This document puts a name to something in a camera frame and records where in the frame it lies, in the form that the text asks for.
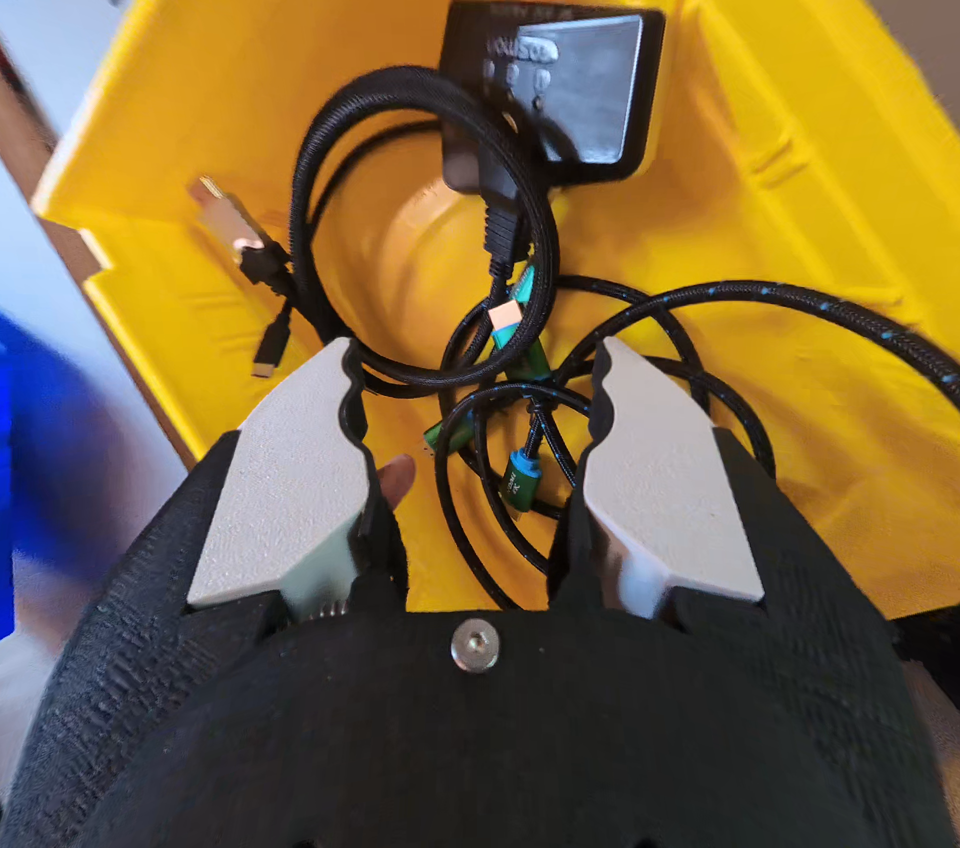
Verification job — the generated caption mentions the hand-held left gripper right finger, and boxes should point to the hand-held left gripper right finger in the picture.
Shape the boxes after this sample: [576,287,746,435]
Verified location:
[577,336,766,620]

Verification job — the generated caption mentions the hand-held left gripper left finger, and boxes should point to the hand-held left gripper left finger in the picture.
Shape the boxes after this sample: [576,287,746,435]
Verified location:
[186,336,376,613]

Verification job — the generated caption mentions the black HDMI switch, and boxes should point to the black HDMI switch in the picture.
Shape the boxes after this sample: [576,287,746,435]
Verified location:
[187,0,669,399]

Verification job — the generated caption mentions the yellow plastic bin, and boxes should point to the yellow plastic bin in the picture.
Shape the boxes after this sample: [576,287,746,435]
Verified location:
[30,0,960,620]

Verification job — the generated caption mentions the person's left hand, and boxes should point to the person's left hand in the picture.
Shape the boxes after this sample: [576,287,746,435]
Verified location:
[378,454,417,512]

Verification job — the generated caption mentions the blue plastic bin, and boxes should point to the blue plastic bin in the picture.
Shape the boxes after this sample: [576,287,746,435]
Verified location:
[0,311,114,639]

